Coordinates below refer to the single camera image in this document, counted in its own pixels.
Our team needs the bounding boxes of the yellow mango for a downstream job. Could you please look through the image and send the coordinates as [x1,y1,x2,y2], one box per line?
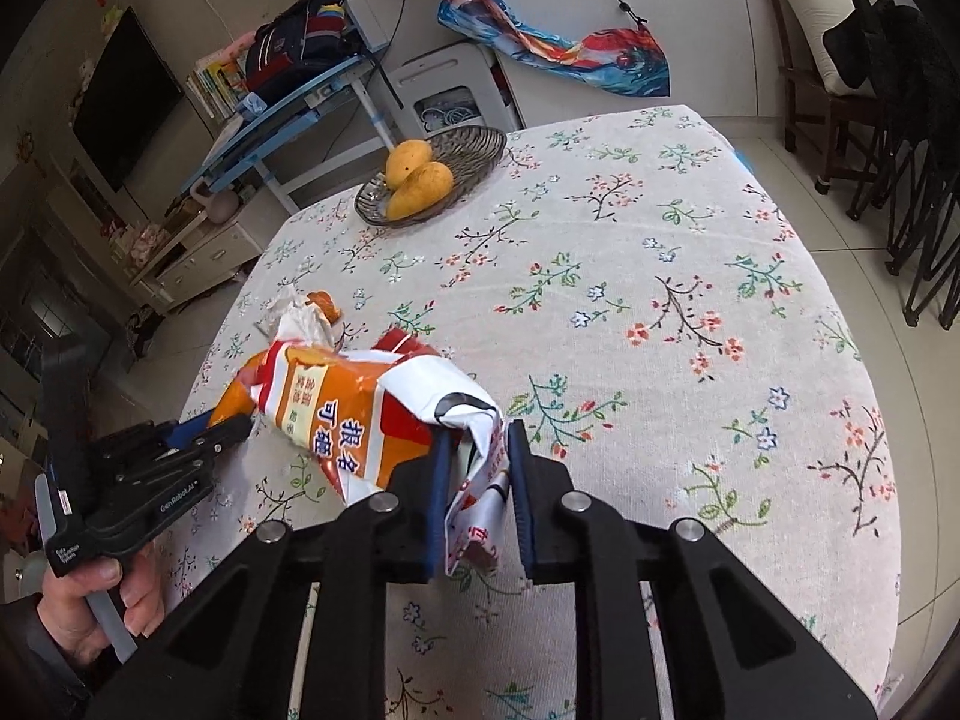
[384,161,454,221]
[384,138,433,190]

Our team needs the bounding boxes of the long orange peel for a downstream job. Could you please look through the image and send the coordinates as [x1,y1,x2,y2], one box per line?
[206,353,263,427]

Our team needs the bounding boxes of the orange red snack bag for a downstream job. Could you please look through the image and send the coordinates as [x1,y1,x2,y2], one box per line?
[251,328,509,572]

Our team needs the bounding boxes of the woven wicker fruit basket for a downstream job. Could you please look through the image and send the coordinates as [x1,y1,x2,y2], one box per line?
[355,125,508,227]

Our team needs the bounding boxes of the colorful hanging fabric bag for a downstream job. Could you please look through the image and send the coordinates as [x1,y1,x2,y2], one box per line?
[438,0,670,98]

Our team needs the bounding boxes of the wooden chair with cushion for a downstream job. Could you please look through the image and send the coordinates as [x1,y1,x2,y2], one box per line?
[770,0,880,195]

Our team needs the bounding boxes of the blue study desk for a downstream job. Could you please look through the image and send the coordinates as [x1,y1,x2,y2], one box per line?
[181,54,395,215]

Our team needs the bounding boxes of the white tv cabinet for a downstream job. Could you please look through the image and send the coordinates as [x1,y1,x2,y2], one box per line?
[128,192,283,316]

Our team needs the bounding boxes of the row of books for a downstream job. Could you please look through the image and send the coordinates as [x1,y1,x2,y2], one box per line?
[185,46,249,122]

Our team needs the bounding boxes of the white paper wrapper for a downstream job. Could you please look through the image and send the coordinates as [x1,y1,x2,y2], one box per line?
[256,284,335,348]

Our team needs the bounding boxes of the pink kettlebell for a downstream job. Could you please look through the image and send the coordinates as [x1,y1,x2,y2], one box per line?
[190,179,241,226]

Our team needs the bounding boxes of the white air purifier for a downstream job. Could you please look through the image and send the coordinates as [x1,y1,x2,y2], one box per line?
[386,41,523,140]

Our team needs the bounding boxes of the person left hand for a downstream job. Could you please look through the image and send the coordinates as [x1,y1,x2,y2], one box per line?
[34,542,168,668]

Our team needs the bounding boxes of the black folding chairs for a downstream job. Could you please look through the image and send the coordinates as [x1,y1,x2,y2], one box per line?
[823,0,958,330]

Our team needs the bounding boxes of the dark striped backpack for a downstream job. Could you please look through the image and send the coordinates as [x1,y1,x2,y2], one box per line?
[244,0,350,104]

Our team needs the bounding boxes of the upper yellow mango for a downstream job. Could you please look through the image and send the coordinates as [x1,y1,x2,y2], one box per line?
[384,138,433,190]

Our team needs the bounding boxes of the orange peel piece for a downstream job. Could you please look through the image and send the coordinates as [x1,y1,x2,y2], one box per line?
[308,291,342,325]

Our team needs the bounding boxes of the black wall television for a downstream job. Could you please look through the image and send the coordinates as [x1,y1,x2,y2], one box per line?
[71,8,184,192]

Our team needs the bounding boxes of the white tall cabinet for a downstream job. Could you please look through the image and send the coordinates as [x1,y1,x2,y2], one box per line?
[505,0,784,124]

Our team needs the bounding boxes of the floral white tablecloth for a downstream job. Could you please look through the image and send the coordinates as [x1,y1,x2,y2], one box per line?
[184,106,900,699]

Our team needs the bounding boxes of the lower yellow mango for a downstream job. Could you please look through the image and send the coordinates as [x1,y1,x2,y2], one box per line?
[384,161,454,221]

